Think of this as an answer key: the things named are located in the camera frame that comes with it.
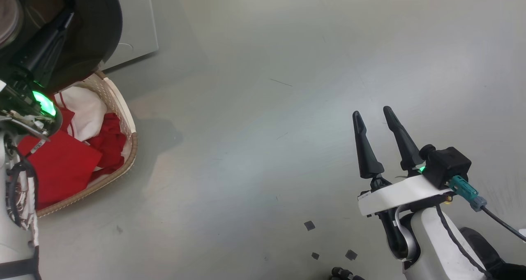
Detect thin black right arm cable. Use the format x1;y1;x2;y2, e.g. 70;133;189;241
435;205;490;280

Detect teal right camera connector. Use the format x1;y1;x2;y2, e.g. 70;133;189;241
448;175;488;212

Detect white garment red stripes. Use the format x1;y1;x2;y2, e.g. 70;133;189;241
53;86;108;142

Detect small black ribbed base part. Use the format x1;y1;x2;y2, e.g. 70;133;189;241
330;266;365;280

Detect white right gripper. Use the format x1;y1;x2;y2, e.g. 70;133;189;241
352;106;453;217

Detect red Bulls 23 jersey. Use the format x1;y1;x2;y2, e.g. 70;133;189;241
17;106;104;211

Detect black left camera cable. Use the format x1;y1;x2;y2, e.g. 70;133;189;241
6;146;40;232

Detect black camera cable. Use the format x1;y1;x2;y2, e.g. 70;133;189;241
481;206;526;243
6;146;40;232

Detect cream perforated basket brown rim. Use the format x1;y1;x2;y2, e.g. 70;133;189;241
35;71;138;218

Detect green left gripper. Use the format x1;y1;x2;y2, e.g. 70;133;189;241
0;9;76;138

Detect black right camera cable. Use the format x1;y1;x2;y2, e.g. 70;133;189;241
481;206;526;243

